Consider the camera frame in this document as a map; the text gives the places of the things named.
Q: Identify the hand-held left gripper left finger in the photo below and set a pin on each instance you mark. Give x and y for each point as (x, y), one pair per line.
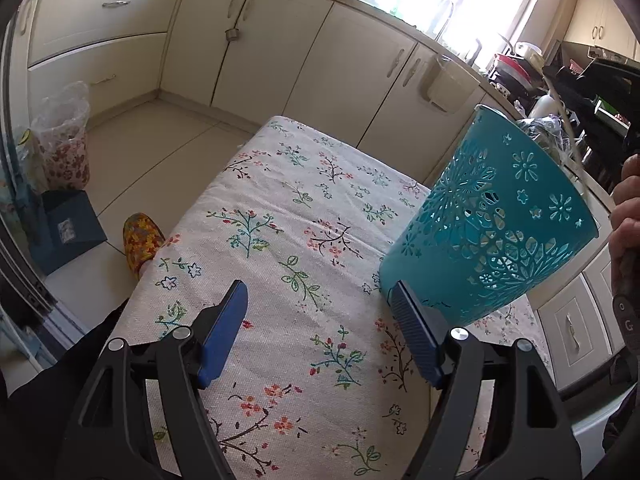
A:
(222, 330)

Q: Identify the white hanging bin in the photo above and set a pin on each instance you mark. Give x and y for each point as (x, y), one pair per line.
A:
(450, 90)

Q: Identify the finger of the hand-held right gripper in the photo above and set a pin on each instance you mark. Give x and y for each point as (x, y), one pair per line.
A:
(575, 82)

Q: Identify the floral tablecloth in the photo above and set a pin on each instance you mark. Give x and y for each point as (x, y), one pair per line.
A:
(300, 220)

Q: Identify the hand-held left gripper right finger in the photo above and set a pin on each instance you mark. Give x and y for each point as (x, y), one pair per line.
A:
(417, 330)

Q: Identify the grey sliding door frame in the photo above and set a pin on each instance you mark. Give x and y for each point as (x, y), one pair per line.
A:
(20, 270)

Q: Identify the single wooden chopstick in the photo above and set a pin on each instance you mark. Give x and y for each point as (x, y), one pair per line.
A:
(570, 135)

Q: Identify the cream wall cabinets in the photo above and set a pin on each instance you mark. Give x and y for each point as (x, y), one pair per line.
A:
(600, 25)

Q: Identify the teal plastic basket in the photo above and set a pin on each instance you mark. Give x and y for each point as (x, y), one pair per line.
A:
(500, 220)

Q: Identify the white thermos jug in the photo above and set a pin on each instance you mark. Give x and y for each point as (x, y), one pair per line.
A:
(542, 107)

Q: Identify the black slim faucet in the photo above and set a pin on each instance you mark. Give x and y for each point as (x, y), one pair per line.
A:
(475, 52)

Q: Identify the person's right hand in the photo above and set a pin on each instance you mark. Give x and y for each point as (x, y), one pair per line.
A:
(627, 230)

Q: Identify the cream panelled drawer unit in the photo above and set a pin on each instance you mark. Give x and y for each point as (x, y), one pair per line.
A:
(575, 325)

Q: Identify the white appliance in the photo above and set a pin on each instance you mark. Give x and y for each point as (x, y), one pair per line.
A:
(590, 435)

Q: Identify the chrome sink faucet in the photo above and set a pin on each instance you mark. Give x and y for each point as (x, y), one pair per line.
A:
(446, 15)

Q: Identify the bright kitchen window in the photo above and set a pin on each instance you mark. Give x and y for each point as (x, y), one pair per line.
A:
(500, 5)

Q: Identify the cream base cabinets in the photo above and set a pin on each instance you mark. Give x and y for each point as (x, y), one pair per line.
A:
(300, 60)

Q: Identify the dish rack with bowls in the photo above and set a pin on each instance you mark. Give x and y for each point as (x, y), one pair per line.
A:
(515, 70)

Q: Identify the yellow floral slipper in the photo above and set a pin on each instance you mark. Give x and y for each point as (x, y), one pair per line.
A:
(142, 240)

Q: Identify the dark blue box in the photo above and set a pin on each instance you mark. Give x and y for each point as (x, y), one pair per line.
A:
(70, 225)

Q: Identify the plastic bag of vegetables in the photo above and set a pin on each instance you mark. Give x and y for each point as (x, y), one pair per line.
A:
(550, 135)

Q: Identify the floral trash bin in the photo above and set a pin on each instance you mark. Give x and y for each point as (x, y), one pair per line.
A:
(62, 160)

